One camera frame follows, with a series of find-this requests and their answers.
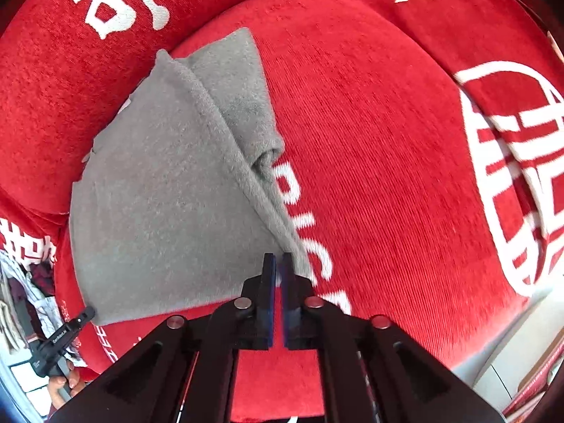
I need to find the grey knit sweater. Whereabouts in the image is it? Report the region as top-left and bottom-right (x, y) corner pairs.
(70, 28), (311, 326)

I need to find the pile of mixed clothes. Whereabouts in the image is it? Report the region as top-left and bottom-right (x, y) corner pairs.
(1, 250), (62, 354)

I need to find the person's left hand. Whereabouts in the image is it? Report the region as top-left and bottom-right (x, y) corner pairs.
(47, 369), (86, 410)

